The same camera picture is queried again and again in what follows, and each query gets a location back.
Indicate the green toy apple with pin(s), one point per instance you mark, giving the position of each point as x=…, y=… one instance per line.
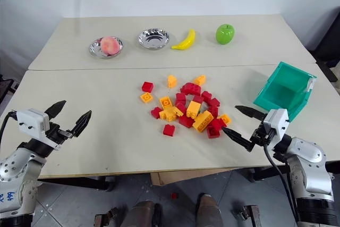
x=225, y=34

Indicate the dark metal foot bracket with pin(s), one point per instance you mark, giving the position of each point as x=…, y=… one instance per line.
x=248, y=215
x=106, y=217

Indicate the teal plastic bin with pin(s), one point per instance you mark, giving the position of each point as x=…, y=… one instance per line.
x=284, y=91

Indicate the yellow toy banana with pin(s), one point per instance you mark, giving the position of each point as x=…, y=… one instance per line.
x=186, y=41

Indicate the brown cardboard sheet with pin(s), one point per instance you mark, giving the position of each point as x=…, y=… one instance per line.
x=186, y=176

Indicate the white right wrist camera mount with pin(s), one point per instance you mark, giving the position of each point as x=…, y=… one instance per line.
x=277, y=122

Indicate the black floor equipment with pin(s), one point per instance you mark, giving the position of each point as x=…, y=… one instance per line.
x=6, y=88

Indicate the black chair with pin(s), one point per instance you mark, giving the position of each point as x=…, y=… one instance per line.
x=325, y=43

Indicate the black table leg bar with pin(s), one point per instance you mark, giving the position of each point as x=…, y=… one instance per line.
x=265, y=175
x=79, y=183

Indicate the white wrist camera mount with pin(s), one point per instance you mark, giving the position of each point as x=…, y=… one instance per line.
x=277, y=122
x=30, y=122

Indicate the steel bowl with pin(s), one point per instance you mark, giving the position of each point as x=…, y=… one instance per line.
x=153, y=39
x=95, y=49

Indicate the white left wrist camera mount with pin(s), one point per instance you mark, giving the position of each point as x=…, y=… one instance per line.
x=30, y=122

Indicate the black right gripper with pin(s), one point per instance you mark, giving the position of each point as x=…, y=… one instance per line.
x=259, y=136

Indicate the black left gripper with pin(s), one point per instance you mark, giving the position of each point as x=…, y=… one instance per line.
x=54, y=134

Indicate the pink toy peach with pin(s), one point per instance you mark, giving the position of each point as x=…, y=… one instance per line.
x=109, y=46

